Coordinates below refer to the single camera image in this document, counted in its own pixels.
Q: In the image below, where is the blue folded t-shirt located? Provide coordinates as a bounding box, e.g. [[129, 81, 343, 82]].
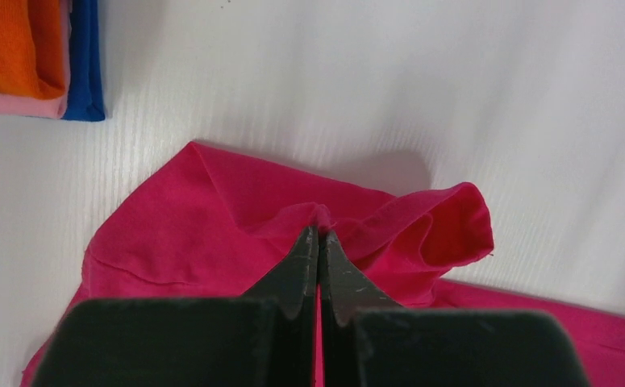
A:
[[62, 0, 106, 122]]

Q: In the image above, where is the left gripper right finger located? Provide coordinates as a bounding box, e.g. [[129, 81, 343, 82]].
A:
[[319, 233, 589, 386]]

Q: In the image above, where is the crimson red t-shirt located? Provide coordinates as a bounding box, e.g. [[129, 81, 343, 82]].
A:
[[20, 140, 625, 387]]

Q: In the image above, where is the pink folded t-shirt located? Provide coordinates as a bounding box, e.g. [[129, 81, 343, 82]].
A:
[[0, 1, 71, 119]]

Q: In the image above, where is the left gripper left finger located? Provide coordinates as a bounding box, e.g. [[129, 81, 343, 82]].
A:
[[32, 227, 319, 386]]

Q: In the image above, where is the orange folded t-shirt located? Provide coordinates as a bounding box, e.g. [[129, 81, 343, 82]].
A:
[[0, 1, 67, 100]]

